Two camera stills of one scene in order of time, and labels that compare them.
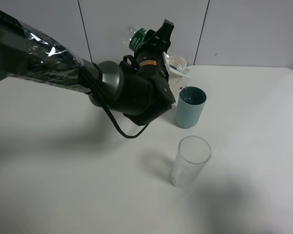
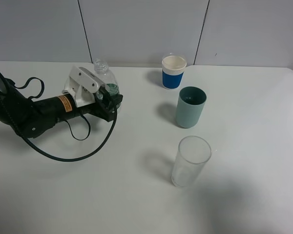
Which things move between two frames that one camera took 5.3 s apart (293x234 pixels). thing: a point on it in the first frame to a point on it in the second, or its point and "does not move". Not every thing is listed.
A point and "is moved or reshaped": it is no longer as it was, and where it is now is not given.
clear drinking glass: [193, 153] does not move
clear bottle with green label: [134, 37] is moved or reshaped
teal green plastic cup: [191, 101] does not move
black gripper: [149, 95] to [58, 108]
